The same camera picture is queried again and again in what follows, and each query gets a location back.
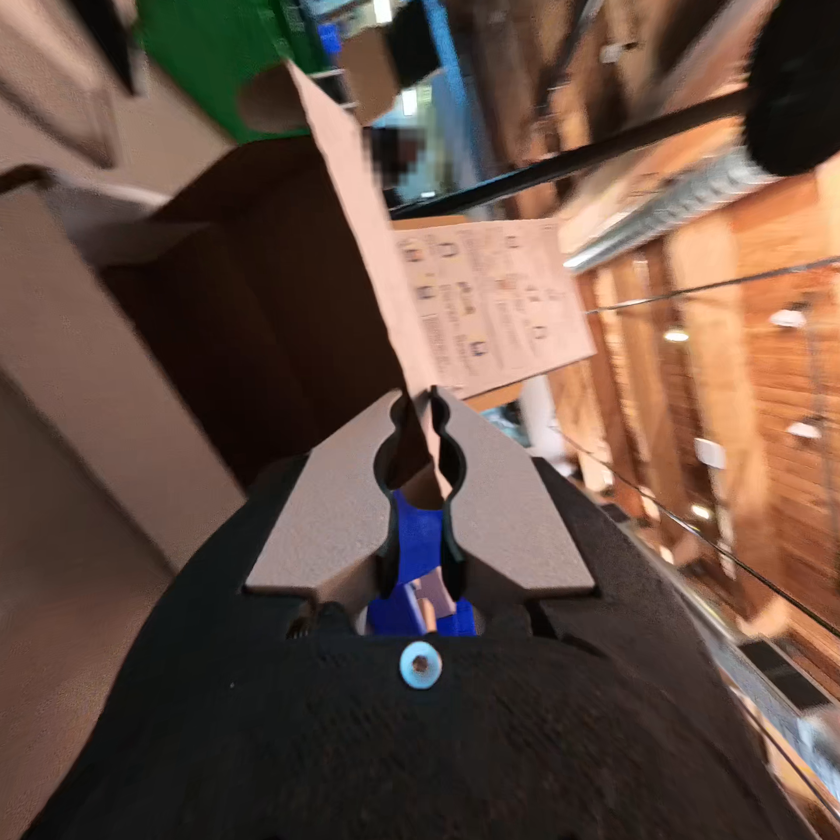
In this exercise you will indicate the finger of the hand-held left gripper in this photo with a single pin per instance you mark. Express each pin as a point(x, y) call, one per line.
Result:
point(59, 98)
point(108, 46)

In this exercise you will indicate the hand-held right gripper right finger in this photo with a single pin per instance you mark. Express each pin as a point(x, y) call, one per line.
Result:
point(518, 525)

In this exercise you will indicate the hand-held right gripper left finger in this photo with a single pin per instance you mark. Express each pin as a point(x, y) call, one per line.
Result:
point(321, 525)

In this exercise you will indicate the green plastic bin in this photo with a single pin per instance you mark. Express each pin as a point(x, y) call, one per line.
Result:
point(197, 59)

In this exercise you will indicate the blue plastic bin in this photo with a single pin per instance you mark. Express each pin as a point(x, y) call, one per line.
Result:
point(417, 538)

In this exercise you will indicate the printed instruction sheet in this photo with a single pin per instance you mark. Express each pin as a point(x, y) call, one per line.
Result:
point(499, 302)

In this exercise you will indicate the black rod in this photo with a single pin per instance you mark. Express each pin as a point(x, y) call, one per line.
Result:
point(577, 157)

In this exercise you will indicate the black round object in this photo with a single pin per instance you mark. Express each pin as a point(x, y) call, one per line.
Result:
point(800, 85)

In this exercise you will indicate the silver ventilation duct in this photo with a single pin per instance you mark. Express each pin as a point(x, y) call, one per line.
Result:
point(669, 203)

